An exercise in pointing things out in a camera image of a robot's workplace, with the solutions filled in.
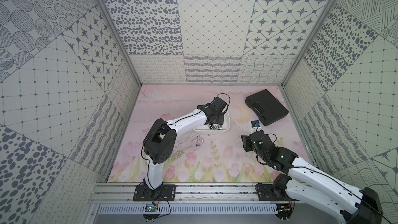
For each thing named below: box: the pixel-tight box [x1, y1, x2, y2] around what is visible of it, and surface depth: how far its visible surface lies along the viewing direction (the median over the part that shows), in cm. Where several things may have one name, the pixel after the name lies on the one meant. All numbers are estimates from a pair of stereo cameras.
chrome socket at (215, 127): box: [207, 123, 223, 131], surface depth 98 cm
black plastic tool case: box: [244, 89, 290, 126], surface depth 106 cm
